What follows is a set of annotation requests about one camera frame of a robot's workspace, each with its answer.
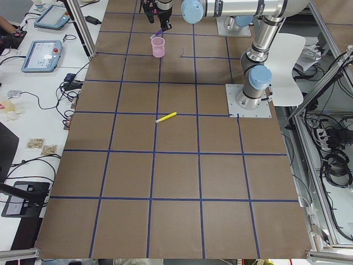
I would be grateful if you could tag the purple marker pen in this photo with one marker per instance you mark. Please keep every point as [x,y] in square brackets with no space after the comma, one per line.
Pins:
[156,34]

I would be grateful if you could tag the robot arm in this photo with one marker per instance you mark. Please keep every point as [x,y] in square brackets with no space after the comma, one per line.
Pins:
[257,76]
[192,12]

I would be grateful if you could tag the pink mesh cup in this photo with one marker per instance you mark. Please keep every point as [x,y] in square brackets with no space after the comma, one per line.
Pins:
[158,47]

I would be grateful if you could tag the black power adapter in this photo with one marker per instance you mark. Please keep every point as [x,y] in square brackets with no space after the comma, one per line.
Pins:
[92,20]

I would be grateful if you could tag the yellow marker pen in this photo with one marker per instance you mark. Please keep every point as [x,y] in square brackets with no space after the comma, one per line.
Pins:
[166,117]

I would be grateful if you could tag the far teach pendant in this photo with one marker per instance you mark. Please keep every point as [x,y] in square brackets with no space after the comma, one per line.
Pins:
[54,17]

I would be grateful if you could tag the teach pendant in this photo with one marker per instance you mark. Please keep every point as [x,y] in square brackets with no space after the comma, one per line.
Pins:
[43,56]
[54,17]

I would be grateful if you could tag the near teach pendant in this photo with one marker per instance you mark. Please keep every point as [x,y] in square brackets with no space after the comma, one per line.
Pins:
[43,56]

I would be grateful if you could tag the white chair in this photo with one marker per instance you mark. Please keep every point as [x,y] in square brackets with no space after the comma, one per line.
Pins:
[283,54]

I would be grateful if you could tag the snack bag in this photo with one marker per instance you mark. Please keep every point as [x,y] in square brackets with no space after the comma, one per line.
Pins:
[35,143]
[49,150]

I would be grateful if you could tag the aluminium frame post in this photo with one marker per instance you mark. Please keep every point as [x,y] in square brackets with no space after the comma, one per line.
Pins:
[81,27]

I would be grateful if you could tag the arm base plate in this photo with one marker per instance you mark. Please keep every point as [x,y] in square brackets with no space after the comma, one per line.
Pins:
[236,26]
[240,106]

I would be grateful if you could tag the aluminium frame rail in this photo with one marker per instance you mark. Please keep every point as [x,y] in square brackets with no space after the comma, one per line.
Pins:
[319,131]

